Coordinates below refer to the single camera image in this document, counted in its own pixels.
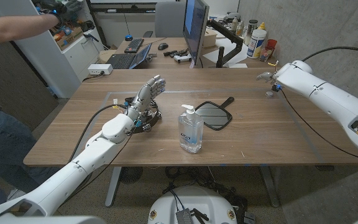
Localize person's gloved hand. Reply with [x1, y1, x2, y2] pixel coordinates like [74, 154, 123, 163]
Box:
[35, 0, 83, 23]

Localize cardboard box with items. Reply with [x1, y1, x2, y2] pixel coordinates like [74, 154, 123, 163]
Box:
[55, 26, 85, 51]

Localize person's bare forearm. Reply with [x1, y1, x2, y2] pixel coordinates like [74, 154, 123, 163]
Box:
[0, 14, 61, 44]

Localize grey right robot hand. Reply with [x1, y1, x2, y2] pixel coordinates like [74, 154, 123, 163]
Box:
[256, 71, 277, 85]

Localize dark-lidded jar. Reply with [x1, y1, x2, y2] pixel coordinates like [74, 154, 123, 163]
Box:
[243, 19, 259, 47]

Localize light wooden box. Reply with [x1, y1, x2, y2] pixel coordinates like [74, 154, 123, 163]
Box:
[202, 28, 218, 49]

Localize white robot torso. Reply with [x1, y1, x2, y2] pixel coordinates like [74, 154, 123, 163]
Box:
[147, 185, 238, 224]

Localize black hand mirror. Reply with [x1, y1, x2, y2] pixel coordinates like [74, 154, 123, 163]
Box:
[195, 96, 235, 131]

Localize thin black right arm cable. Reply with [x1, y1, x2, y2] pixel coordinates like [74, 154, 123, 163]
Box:
[279, 88, 358, 162]

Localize clear drinking glass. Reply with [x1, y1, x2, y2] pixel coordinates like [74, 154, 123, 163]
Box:
[259, 45, 275, 62]

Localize white shelf cabinet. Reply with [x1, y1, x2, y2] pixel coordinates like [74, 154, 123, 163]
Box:
[0, 0, 105, 99]

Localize white labelled canister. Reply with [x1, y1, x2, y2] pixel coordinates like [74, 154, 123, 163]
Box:
[246, 29, 267, 60]

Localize black keyboard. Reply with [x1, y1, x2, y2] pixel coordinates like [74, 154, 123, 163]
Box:
[124, 37, 145, 54]

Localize black computer monitor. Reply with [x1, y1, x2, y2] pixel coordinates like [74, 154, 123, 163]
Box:
[182, 0, 210, 66]

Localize white game controller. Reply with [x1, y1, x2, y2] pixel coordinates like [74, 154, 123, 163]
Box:
[173, 54, 192, 64]

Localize grey table leg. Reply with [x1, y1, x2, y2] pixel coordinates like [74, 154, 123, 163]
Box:
[259, 166, 281, 208]
[104, 167, 122, 208]

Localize white power strip box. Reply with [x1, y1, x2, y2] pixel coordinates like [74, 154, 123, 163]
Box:
[87, 63, 114, 76]

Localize grey finned torso module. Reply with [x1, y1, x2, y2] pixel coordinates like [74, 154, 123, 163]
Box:
[175, 208, 194, 224]

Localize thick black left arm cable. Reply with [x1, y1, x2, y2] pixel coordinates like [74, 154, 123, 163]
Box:
[68, 104, 127, 163]

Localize open dark laptop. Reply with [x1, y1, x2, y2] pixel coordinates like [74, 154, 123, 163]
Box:
[106, 42, 153, 70]

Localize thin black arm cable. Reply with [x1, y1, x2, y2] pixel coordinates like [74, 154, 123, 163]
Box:
[279, 88, 358, 162]
[60, 129, 135, 205]

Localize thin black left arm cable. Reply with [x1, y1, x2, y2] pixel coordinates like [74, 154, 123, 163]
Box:
[60, 129, 135, 205]

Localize clear soap dispenser bottle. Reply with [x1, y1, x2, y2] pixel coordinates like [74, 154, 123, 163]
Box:
[178, 104, 204, 155]

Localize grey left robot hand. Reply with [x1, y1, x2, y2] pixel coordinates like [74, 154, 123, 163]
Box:
[124, 74, 167, 124]

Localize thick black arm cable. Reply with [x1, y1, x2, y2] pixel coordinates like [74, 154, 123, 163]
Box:
[301, 46, 358, 62]
[68, 104, 127, 163]

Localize black handheld controller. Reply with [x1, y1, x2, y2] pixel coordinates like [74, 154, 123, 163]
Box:
[163, 49, 190, 58]

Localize round black floor fan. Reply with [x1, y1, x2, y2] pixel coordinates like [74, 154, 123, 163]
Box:
[119, 167, 144, 185]

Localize grey office chair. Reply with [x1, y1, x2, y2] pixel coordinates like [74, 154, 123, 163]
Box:
[143, 1, 186, 39]

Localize black floor cable tangle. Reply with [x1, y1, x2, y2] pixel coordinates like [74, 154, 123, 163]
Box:
[163, 167, 248, 218]

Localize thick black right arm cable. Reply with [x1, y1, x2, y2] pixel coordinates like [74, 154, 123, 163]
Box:
[301, 46, 358, 62]

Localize black tambourine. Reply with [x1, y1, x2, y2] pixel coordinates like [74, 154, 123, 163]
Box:
[124, 96, 163, 134]

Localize white paper sheets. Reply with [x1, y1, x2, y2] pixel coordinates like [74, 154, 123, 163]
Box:
[202, 37, 250, 68]

